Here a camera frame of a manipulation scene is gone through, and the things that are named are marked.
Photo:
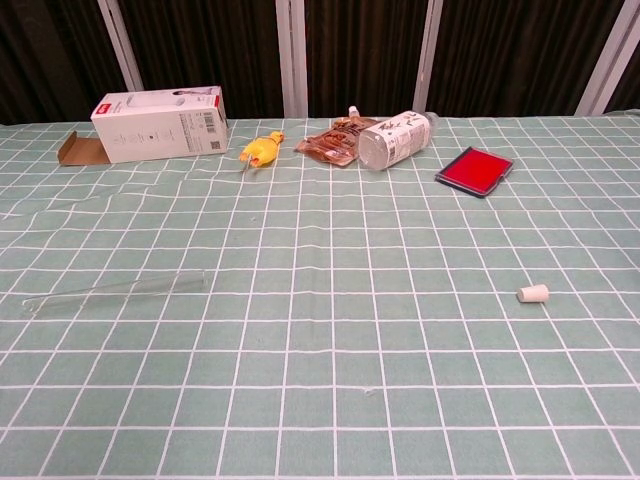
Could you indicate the clear glass test tube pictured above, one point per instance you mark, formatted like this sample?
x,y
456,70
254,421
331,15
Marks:
x,y
115,291

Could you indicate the small white eraser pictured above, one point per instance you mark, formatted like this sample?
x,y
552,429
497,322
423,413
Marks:
x,y
533,294

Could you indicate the green checked tablecloth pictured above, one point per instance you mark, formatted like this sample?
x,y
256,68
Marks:
x,y
320,325

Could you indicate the brown snack pouch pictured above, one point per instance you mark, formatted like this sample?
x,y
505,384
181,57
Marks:
x,y
330,142

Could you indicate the yellow rubber chicken toy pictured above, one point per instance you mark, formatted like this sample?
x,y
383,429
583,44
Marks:
x,y
262,150

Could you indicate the clear plastic bottle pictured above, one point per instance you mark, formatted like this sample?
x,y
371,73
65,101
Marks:
x,y
395,140

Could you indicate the red ink pad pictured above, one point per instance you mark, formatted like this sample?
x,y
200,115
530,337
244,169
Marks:
x,y
475,170

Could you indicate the white cardboard product box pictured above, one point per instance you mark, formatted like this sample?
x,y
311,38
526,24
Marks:
x,y
160,135

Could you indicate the white partition post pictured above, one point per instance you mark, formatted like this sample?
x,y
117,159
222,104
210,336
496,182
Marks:
x,y
427,55
291,55
607,55
120,42

